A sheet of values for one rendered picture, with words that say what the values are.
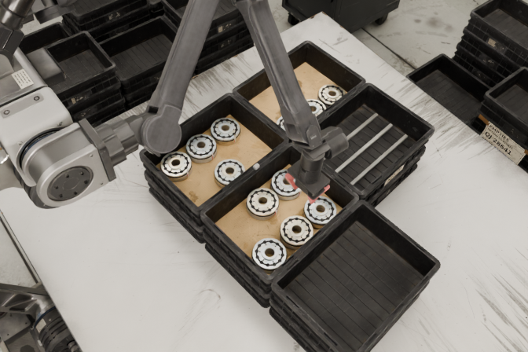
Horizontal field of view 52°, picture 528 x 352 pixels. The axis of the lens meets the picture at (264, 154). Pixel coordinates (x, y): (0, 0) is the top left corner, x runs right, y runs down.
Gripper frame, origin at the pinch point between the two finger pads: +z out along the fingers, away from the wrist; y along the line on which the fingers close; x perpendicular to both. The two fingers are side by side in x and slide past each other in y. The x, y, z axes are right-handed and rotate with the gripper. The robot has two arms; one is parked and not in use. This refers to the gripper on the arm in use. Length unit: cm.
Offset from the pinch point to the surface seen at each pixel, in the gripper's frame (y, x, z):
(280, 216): 7.9, -0.7, 23.5
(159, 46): 138, -45, 69
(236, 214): 17.5, 9.1, 23.7
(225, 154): 37.8, -3.8, 23.7
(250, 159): 30.6, -8.5, 23.6
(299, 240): -3.2, 2.1, 20.5
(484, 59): 20, -164, 64
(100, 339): 18, 62, 38
